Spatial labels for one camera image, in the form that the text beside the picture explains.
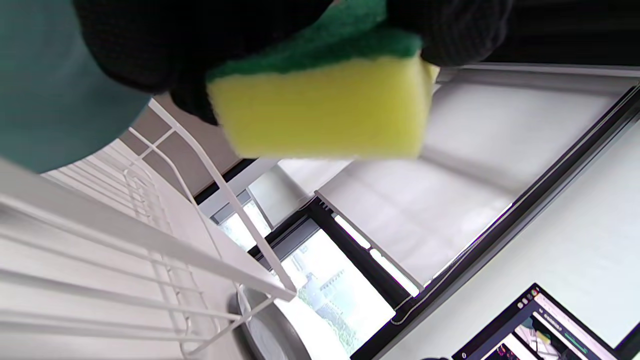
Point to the person's left hand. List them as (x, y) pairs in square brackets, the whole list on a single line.
[(175, 40)]

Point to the teal plate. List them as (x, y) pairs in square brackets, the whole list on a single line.
[(55, 90)]

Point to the yellow green sponge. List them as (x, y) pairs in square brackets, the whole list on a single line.
[(325, 110)]

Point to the grey plate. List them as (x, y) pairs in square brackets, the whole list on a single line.
[(272, 335)]

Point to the white roller blind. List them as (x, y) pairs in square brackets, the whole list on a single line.
[(450, 190)]

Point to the laptop screen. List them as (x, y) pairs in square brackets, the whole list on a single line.
[(540, 330)]

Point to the black window frame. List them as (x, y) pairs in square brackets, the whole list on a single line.
[(360, 257)]

